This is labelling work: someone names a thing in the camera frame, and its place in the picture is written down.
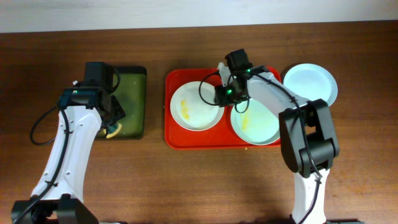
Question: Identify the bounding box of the cream white plate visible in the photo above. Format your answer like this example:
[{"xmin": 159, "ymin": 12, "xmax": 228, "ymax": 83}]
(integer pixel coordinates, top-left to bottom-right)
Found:
[{"xmin": 170, "ymin": 81, "xmax": 224, "ymax": 131}]

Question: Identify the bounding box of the yellow green scrub sponge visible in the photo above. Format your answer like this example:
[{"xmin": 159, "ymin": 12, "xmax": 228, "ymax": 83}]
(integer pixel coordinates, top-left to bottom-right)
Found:
[{"xmin": 105, "ymin": 123, "xmax": 122, "ymax": 139}]

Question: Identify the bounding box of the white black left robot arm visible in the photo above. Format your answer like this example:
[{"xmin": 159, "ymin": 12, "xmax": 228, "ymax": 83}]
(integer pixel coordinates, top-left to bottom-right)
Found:
[{"xmin": 11, "ymin": 62, "xmax": 125, "ymax": 223}]

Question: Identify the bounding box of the black tray with soapy water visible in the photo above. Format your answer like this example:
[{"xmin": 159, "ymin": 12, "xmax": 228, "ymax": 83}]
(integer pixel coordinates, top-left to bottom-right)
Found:
[{"xmin": 96, "ymin": 66, "xmax": 147, "ymax": 140}]

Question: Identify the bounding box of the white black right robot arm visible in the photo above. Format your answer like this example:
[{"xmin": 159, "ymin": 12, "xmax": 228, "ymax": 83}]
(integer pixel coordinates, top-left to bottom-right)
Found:
[{"xmin": 215, "ymin": 49, "xmax": 340, "ymax": 223}]

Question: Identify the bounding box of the black base block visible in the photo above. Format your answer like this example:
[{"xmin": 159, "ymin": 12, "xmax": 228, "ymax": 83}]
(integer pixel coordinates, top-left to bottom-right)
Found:
[{"xmin": 325, "ymin": 220, "xmax": 365, "ymax": 224}]

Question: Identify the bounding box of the light blue plate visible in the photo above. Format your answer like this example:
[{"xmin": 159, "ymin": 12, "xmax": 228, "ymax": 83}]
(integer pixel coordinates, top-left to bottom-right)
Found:
[{"xmin": 283, "ymin": 63, "xmax": 338, "ymax": 106}]

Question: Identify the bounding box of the red plastic serving tray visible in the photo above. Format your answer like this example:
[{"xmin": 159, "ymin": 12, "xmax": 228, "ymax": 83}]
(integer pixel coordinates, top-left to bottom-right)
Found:
[{"xmin": 164, "ymin": 65, "xmax": 282, "ymax": 150}]

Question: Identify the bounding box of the pale green plate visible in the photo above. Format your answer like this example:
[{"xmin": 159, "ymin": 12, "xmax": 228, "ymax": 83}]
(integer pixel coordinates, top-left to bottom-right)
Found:
[{"xmin": 230, "ymin": 99, "xmax": 280, "ymax": 146}]

